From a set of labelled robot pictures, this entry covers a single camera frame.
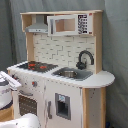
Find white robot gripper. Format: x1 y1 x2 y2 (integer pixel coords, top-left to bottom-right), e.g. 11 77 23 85
0 71 21 110

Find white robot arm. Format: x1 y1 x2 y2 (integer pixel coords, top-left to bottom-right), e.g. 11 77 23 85
0 71 41 128

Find wooden toy play kitchen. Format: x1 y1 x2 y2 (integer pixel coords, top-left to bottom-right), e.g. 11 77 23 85
8 10 114 128

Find right red stove knob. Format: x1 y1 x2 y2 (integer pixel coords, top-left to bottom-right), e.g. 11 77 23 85
32 81 37 87

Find toy oven door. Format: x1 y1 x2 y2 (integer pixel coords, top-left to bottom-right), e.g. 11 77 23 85
13 90 44 124

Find black toy stovetop red burners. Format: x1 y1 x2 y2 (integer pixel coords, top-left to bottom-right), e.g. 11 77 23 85
20 61 56 72

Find grey toy sink basin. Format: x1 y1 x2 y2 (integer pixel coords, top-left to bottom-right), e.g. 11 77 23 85
53 67 92 81

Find toy ice dispenser panel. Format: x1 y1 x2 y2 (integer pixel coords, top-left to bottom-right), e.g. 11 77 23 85
55 93 71 120

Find grey toy range hood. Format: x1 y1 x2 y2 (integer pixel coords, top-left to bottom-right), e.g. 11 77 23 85
25 15 48 33

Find black toy faucet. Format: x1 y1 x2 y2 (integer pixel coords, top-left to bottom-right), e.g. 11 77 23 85
76 50 94 70

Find white toy microwave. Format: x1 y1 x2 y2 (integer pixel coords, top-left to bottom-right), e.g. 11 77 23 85
47 14 93 36

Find grey cabinet door handle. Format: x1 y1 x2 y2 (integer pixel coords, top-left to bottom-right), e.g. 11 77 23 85
47 101 52 119

